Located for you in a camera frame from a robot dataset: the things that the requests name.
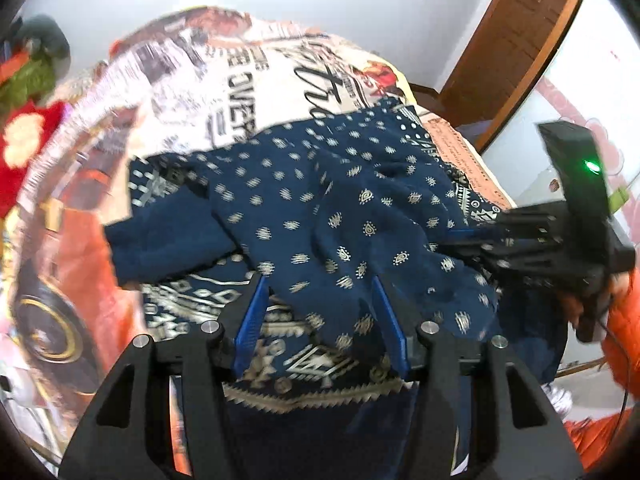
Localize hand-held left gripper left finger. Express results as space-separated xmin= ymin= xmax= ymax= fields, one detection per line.
xmin=59 ymin=272 xmax=273 ymax=480

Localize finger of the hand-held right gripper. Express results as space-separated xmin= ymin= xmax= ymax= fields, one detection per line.
xmin=440 ymin=242 xmax=566 ymax=288
xmin=445 ymin=205 xmax=566 ymax=253

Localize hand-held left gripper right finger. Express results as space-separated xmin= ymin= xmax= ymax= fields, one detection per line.
xmin=370 ymin=275 xmax=586 ymax=480

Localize navy patterned zip hoodie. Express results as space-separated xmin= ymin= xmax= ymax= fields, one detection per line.
xmin=102 ymin=97 xmax=566 ymax=480

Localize person's right forearm orange sleeve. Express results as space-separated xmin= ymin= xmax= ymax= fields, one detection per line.
xmin=600 ymin=267 xmax=640 ymax=396

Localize person's right hand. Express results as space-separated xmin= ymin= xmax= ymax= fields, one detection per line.
xmin=556 ymin=271 xmax=632 ymax=333

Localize white sliding door heart stickers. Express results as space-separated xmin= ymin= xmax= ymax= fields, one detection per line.
xmin=510 ymin=0 xmax=640 ymax=223

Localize wooden door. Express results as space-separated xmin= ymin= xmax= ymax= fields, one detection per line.
xmin=442 ymin=0 xmax=576 ymax=126

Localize person's orange jacket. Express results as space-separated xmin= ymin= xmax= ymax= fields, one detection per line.
xmin=565 ymin=405 xmax=640 ymax=468

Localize printed blanket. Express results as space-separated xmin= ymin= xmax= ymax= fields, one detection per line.
xmin=10 ymin=5 xmax=516 ymax=461

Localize red plush toy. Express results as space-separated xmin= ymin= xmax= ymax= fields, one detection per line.
xmin=0 ymin=100 xmax=71 ymax=221

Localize green patterned box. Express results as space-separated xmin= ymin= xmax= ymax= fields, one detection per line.
xmin=0 ymin=52 xmax=58 ymax=116

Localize grey cloth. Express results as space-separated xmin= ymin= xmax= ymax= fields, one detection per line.
xmin=15 ymin=15 xmax=72 ymax=61

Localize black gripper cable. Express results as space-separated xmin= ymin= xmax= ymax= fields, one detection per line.
xmin=595 ymin=317 xmax=633 ymax=441

